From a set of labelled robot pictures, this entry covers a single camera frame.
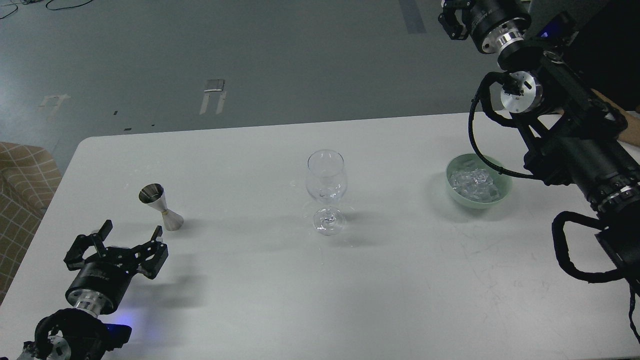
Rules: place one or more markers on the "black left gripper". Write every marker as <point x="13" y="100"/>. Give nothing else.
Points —
<point x="103" y="278"/>

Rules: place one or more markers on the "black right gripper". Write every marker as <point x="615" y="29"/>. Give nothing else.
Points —
<point x="484" y="20"/>

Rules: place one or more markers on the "steel double jigger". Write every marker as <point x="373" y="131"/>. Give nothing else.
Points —
<point x="153" y="195"/>

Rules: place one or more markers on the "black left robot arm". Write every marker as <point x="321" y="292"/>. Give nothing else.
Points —
<point x="72" y="334"/>

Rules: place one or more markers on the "person forearm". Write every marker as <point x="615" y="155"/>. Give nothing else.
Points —
<point x="630" y="134"/>

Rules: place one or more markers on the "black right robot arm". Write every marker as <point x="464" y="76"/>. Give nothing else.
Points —
<point x="571" y="134"/>

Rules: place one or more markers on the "clear ice cubes pile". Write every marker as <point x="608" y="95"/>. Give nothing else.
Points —
<point x="476" y="185"/>

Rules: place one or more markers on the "clear wine glass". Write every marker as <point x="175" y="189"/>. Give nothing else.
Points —
<point x="326" y="182"/>

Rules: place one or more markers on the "green bowl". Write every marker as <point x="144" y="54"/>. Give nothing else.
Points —
<point x="469" y="161"/>

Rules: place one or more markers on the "grey tape strips on floor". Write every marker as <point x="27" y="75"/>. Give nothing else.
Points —
<point x="214" y="95"/>

